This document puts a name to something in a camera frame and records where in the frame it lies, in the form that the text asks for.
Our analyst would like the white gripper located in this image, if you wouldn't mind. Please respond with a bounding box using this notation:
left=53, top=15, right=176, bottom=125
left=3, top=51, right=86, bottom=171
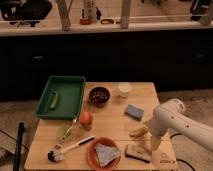
left=148, top=124, right=167, bottom=151

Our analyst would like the yellow banana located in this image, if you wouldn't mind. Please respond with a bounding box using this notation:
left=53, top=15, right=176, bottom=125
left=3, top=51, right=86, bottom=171
left=129, top=126, right=148, bottom=138

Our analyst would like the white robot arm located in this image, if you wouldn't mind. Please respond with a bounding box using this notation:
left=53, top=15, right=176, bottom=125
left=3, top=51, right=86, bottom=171
left=148, top=99, right=213, bottom=152

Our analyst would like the white paper cup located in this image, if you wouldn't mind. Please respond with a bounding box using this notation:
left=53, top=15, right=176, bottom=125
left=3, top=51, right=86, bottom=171
left=118, top=82, right=132, bottom=98

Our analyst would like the wooden block eraser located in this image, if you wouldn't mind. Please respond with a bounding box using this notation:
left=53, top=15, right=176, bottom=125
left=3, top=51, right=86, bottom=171
left=125, top=144, right=151, bottom=163

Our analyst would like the blue sponge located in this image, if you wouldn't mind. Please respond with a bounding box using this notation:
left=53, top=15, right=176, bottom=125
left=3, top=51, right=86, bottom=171
left=124, top=105, right=144, bottom=121

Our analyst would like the grey folded cloth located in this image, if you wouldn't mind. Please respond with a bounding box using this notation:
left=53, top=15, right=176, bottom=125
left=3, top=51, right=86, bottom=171
left=95, top=143, right=120, bottom=167

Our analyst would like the orange plate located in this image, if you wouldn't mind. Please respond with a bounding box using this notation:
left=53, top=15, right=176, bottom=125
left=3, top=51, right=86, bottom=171
left=86, top=137, right=121, bottom=171

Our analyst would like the dark bowl with beans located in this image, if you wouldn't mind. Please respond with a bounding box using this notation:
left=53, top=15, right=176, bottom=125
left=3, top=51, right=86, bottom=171
left=89, top=87, right=110, bottom=107

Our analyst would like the orange fruit on stand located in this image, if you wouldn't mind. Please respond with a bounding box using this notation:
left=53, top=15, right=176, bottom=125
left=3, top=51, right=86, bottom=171
left=79, top=112, right=93, bottom=130

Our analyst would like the white dish brush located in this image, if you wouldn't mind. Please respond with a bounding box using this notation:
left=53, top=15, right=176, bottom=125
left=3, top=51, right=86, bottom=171
left=47, top=136, right=95, bottom=162

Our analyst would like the green plastic tray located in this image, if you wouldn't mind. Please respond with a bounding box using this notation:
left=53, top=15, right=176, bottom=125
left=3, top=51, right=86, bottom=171
left=35, top=76, right=86, bottom=120

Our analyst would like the green cucumber toy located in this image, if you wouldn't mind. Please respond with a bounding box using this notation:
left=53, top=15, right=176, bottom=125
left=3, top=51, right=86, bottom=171
left=49, top=91, right=58, bottom=110

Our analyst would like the black pole left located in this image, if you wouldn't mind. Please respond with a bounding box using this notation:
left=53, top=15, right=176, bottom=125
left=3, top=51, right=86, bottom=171
left=13, top=122, right=25, bottom=171

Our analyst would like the white bottle on shelf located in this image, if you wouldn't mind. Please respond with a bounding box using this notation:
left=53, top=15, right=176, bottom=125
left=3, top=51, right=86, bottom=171
left=83, top=0, right=101, bottom=23

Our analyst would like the black office chair base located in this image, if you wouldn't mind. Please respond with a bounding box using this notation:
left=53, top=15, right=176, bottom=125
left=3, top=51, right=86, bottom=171
left=0, top=0, right=52, bottom=27

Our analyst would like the black cable on floor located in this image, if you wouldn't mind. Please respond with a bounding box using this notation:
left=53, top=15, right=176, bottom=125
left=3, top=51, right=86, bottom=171
left=169, top=131, right=198, bottom=171

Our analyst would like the red ring object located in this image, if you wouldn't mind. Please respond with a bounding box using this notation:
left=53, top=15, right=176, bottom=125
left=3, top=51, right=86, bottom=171
left=80, top=18, right=91, bottom=25

